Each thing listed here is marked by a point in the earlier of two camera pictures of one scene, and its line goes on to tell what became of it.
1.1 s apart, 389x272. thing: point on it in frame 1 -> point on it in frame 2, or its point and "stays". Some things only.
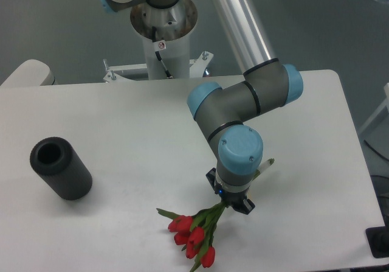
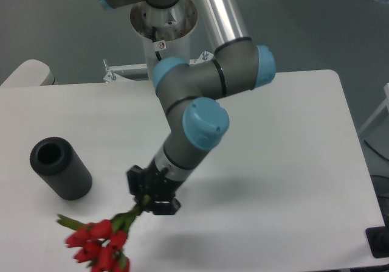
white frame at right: (386, 104) stays
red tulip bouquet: (196, 232) -> (99, 242)
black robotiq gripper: (235, 201) -> (159, 185)
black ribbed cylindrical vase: (55, 160) stays
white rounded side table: (30, 73) stays
